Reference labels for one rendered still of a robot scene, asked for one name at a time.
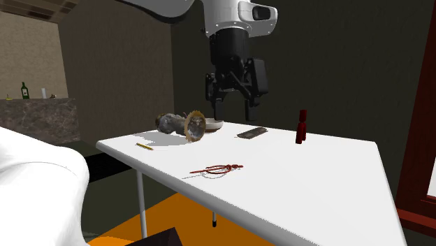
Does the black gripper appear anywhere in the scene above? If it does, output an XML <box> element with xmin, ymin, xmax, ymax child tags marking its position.
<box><xmin>204</xmin><ymin>28</ymin><xmax>270</xmax><ymax>122</ymax></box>

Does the white and brown bowl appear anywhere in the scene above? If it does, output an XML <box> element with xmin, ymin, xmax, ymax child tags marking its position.
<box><xmin>203</xmin><ymin>117</ymin><xmax>224</xmax><ymax>134</ymax></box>

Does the dark grey remote control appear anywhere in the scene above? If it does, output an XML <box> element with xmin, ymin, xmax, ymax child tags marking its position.
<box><xmin>236</xmin><ymin>126</ymin><xmax>269</xmax><ymax>140</ymax></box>

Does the grey vase with golden rim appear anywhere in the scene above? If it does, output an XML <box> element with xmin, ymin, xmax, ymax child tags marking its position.
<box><xmin>155</xmin><ymin>109</ymin><xmax>208</xmax><ymax>143</ymax></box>

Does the red drawing compass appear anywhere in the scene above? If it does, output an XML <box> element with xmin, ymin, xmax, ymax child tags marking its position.
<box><xmin>188</xmin><ymin>164</ymin><xmax>245</xmax><ymax>176</ymax></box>

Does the white table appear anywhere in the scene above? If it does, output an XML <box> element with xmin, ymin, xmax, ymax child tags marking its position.
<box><xmin>95</xmin><ymin>120</ymin><xmax>409</xmax><ymax>246</ymax></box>

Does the orange rug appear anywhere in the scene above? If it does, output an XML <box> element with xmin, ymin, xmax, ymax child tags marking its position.
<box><xmin>86</xmin><ymin>191</ymin><xmax>275</xmax><ymax>246</ymax></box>

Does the marble counter with bottles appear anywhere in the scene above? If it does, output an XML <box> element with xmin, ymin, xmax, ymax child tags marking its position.
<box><xmin>0</xmin><ymin>81</ymin><xmax>81</xmax><ymax>146</ymax></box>

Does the red-brown window frame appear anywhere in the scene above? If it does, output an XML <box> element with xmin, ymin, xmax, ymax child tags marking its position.
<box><xmin>394</xmin><ymin>0</ymin><xmax>436</xmax><ymax>240</ymax></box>

